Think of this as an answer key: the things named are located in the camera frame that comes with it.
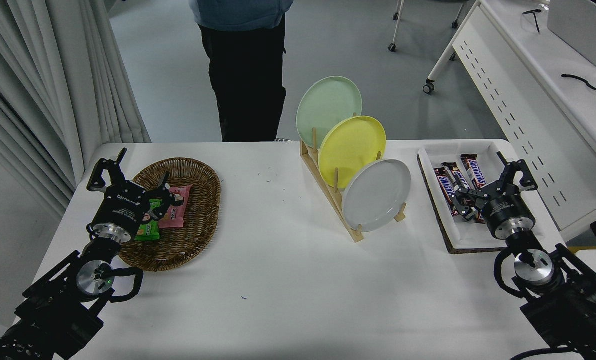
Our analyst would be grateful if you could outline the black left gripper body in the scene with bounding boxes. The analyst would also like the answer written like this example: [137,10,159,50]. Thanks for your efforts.
[91,181,155,235]

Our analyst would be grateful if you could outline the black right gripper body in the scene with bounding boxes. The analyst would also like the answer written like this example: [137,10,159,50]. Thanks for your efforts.
[479,189,536,232]

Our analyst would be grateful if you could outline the white plate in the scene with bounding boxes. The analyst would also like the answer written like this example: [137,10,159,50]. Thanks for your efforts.
[341,159,412,233]

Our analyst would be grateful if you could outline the wooden plate rack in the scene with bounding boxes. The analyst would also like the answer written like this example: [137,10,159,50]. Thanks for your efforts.
[299,127,408,244]

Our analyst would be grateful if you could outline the yellow plate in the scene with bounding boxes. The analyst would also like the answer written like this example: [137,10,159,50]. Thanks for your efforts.
[318,116,387,190]

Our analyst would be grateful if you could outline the pale green plate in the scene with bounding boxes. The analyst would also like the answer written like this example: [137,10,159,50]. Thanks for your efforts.
[296,76,363,149]

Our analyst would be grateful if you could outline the pink snack packet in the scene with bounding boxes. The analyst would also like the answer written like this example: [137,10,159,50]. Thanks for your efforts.
[158,184,195,230]

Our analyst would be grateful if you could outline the brown wicker basket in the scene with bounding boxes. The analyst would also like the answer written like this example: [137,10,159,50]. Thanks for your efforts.
[118,157,222,272]

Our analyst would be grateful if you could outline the white rectangular tray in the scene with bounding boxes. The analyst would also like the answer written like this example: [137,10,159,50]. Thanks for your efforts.
[418,140,549,251]

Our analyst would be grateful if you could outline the green snack packet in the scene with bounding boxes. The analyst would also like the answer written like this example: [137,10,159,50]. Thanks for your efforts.
[134,198,163,243]

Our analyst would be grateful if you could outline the white desk with perforated panel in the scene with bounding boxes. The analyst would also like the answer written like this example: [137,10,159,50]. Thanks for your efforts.
[423,0,596,243]

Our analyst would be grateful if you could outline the white pleated curtain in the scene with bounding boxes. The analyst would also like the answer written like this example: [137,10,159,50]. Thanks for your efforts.
[0,0,152,221]

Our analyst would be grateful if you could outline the person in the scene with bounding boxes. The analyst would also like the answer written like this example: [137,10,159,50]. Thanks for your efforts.
[189,0,295,143]

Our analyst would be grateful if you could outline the black glasses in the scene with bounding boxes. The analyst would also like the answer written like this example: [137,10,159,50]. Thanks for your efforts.
[522,8,543,34]

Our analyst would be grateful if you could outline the silver laptop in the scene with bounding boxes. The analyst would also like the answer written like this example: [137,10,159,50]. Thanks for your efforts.
[547,0,596,69]

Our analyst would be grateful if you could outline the black cable on desk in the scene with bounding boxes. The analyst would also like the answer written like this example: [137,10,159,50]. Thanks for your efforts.
[561,73,596,93]

